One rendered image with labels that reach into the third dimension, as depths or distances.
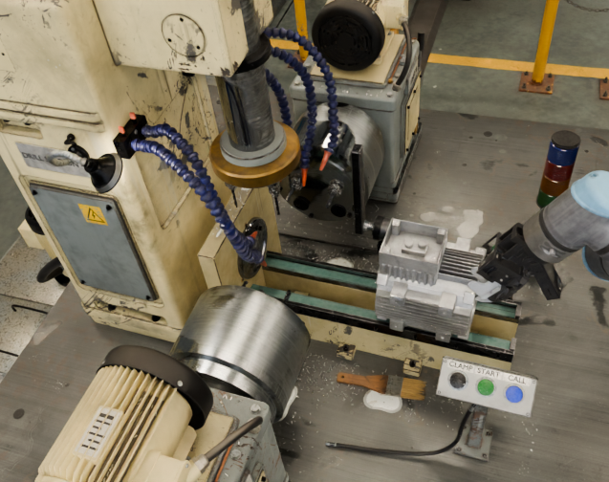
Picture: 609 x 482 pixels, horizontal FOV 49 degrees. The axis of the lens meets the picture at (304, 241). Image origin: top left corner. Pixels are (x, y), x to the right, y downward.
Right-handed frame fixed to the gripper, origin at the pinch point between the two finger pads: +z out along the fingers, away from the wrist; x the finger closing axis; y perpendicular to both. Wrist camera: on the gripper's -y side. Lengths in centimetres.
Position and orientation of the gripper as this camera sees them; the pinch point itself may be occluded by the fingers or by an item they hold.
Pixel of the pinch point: (483, 296)
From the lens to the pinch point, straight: 136.5
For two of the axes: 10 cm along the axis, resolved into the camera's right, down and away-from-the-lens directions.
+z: -3.9, 4.9, 7.8
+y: -8.6, -4.9, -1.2
